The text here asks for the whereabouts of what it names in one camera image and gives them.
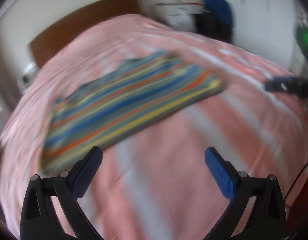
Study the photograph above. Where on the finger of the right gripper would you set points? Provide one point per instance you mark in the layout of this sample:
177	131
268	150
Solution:
282	84

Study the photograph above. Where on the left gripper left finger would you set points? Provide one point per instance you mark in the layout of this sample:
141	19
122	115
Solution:
39	219

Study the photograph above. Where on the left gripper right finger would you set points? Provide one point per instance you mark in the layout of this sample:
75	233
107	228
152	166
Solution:
267	219

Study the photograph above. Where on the striped knit sweater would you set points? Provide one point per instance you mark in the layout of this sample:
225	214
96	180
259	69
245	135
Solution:
137	94

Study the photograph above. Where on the white wardrobe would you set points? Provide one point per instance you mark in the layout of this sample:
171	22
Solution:
265	28

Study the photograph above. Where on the blue garment on chair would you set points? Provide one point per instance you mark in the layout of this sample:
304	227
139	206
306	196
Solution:
221	10

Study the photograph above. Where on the pink striped bed cover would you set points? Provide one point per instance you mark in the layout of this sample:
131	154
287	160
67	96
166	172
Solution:
155	184

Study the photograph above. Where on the white plastic bag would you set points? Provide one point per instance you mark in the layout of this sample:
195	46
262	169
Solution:
181	22

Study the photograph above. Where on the white desk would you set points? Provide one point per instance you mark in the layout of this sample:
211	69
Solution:
162	9

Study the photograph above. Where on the white round fan heater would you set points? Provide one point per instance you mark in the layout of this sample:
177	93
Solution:
27	77

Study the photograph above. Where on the brown wooden headboard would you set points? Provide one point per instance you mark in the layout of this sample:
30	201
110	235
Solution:
58	35

